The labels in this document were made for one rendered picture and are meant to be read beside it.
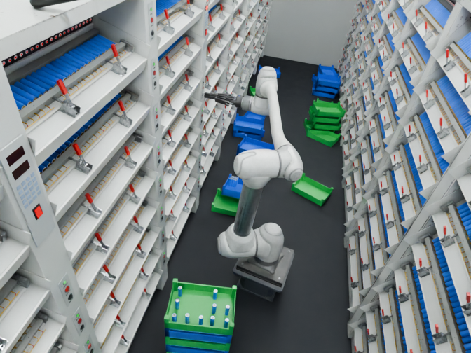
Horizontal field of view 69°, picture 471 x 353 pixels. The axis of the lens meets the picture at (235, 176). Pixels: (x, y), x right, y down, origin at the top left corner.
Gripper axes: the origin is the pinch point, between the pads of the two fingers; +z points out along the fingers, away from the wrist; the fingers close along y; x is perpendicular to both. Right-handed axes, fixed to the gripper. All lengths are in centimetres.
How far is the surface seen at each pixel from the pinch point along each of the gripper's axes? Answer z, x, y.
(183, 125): 7.2, -6.7, -27.5
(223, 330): -41, -48, -115
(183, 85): 10.3, 13.2, -18.6
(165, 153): 7, -7, -55
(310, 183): -83, -99, 61
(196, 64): 7.7, 20.3, -4.7
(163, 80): 8, 31, -53
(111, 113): 11, 35, -92
